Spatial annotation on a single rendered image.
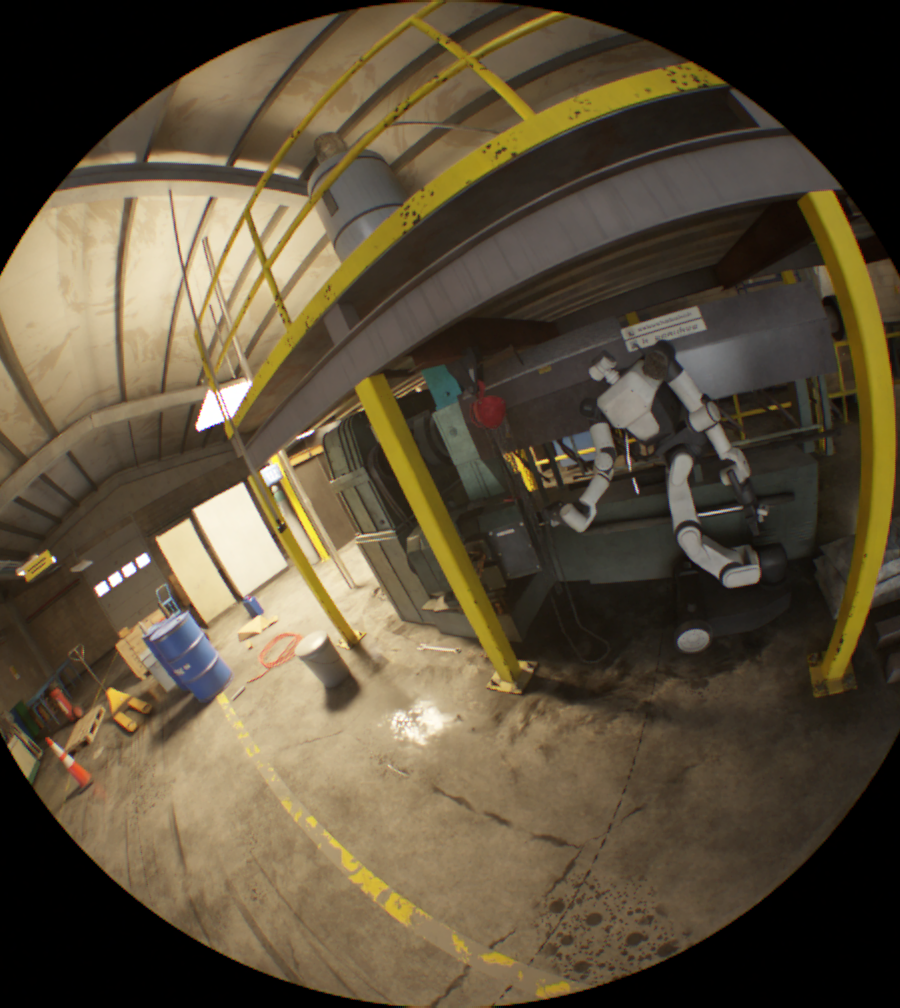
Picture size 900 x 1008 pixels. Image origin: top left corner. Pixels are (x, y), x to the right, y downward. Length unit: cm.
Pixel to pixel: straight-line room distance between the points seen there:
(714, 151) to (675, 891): 210
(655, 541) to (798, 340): 145
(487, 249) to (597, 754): 189
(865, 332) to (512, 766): 197
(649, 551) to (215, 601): 680
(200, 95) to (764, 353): 488
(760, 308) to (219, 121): 476
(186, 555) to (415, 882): 636
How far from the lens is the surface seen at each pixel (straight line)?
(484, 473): 238
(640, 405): 136
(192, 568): 699
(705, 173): 111
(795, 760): 161
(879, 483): 125
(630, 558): 225
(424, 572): 206
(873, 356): 115
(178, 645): 392
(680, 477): 149
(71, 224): 533
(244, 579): 705
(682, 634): 173
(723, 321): 194
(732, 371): 193
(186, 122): 456
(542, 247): 104
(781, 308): 205
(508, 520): 179
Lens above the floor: 143
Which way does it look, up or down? 14 degrees down
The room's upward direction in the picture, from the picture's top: 25 degrees counter-clockwise
